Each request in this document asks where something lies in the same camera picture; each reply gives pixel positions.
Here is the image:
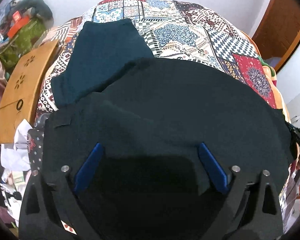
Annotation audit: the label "black pants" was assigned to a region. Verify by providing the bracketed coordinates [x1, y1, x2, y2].
[43, 59, 292, 239]

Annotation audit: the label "white cabinet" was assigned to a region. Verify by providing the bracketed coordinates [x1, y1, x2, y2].
[277, 44, 300, 128]

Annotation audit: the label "white papers pile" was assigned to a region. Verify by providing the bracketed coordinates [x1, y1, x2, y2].
[0, 119, 32, 226]

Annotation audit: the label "wooden lap desk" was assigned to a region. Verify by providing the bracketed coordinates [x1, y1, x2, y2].
[0, 40, 59, 144]

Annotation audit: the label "folded dark teal garment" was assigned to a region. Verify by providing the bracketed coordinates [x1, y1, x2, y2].
[51, 19, 153, 108]

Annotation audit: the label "green patterned bag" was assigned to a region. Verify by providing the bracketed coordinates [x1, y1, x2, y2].
[0, 17, 46, 73]

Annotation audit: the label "colourful patchwork bedspread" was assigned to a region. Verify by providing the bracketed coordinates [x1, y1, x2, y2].
[27, 0, 300, 235]

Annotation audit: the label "orange box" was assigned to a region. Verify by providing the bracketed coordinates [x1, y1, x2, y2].
[7, 16, 30, 38]

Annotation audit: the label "wooden door frame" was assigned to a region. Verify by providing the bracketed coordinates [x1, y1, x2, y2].
[252, 0, 300, 72]

